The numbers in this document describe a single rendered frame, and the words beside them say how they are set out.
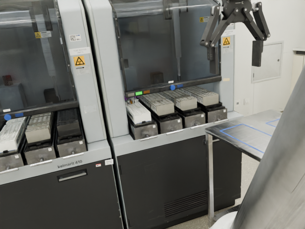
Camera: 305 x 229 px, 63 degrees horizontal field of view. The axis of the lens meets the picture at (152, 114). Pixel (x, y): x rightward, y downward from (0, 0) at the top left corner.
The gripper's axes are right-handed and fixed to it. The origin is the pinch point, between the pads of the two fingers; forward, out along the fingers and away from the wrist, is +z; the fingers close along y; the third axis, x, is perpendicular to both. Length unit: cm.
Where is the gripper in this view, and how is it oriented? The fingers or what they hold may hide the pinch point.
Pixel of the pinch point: (235, 65)
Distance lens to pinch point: 73.1
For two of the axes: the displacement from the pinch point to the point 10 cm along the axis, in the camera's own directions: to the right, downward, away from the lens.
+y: 9.4, -1.9, 2.7
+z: 1.0, 9.4, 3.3
